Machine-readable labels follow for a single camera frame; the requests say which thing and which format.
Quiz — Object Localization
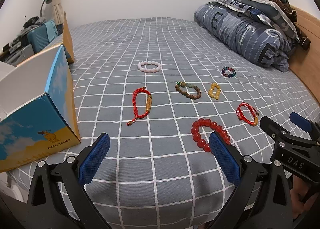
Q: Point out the red cord bracelet amber bead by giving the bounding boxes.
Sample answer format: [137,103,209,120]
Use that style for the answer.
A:
[236,102,259,127]

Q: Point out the multicolour glass bead bracelet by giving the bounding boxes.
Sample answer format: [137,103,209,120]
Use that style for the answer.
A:
[221,67,237,78]

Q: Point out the yellow bead bracelet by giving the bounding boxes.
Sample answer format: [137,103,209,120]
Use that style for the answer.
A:
[208,82,222,100]

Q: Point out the brown wooden bead bracelet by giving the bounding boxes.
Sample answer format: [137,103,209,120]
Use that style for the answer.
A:
[175,81,202,100]

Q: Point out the red cord bracelet gold tube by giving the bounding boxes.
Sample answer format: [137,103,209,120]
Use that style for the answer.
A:
[126,86,153,127]

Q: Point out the pink bead bracelet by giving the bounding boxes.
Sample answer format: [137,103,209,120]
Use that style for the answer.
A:
[137,60,162,73]

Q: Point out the person's right hand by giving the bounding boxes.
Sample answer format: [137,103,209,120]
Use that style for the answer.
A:
[290,175,318,219]

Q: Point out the wooden headboard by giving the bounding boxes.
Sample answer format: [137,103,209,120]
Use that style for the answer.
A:
[289,6,320,101]

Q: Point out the blue and yellow cardboard box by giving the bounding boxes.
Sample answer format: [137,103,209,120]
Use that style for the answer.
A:
[0,21,80,172]

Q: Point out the blue lettered folded duvet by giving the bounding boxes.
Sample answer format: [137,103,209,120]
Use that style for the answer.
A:
[194,1,295,72]

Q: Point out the stacked patterned pillows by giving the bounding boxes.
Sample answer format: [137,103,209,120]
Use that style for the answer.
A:
[212,0,301,43]

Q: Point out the grey checked bed sheet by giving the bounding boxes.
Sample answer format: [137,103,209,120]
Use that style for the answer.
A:
[6,16,320,229]

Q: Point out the grey suitcase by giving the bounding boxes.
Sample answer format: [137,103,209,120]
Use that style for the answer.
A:
[1,42,34,67]

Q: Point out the teal suitcase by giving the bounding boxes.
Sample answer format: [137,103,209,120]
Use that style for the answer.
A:
[27,20,58,54]

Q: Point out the blue desk lamp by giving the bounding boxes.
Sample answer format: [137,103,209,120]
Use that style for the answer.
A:
[40,0,52,17]

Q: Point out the large red bead bracelet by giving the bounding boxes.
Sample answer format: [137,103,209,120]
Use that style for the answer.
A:
[190,118,231,153]

